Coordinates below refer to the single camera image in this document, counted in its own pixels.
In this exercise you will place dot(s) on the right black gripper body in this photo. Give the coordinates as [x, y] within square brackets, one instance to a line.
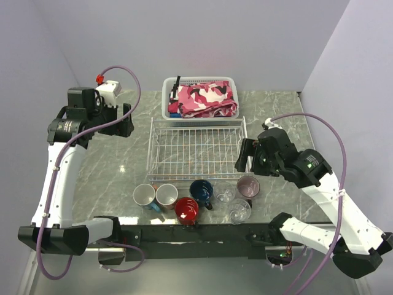
[264, 165]

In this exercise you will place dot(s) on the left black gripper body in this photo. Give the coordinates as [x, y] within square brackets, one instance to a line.
[105, 115]

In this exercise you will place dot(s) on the mauve purple mug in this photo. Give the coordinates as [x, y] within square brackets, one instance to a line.
[248, 187]

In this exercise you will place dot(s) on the dark blue mug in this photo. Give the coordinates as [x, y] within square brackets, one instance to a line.
[202, 191]

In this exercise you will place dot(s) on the salmon pink mug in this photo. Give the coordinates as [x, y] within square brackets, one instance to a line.
[166, 196]

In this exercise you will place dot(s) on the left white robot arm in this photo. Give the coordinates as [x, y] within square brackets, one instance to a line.
[52, 229]

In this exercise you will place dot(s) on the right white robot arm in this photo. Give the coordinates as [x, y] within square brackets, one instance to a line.
[361, 245]

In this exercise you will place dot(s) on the clear glass cup far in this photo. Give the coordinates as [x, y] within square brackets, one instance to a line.
[224, 191]

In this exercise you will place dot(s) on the clear glass cup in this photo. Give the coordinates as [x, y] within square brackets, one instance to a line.
[239, 211]
[224, 191]

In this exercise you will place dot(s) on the black item in basket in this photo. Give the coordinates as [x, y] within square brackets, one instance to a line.
[175, 88]

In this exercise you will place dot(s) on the pink camouflage cloth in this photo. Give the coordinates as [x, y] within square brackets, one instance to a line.
[203, 100]

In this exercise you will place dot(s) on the clear glass cup near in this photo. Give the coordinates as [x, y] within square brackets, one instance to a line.
[239, 211]

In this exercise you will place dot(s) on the white plastic basket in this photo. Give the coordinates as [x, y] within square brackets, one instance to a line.
[169, 82]

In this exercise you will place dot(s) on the light blue mug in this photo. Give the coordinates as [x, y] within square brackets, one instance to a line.
[144, 196]

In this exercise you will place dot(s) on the red mug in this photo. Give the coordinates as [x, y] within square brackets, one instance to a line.
[186, 210]

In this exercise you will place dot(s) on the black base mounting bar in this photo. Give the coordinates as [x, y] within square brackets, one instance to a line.
[204, 241]

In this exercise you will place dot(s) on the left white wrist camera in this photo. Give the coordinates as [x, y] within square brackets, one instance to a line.
[109, 90]

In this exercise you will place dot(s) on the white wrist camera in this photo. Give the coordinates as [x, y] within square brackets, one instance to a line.
[269, 124]
[109, 90]

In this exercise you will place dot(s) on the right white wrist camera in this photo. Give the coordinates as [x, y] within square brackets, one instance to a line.
[269, 124]

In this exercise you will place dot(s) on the white wire dish rack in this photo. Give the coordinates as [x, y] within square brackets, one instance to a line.
[202, 149]

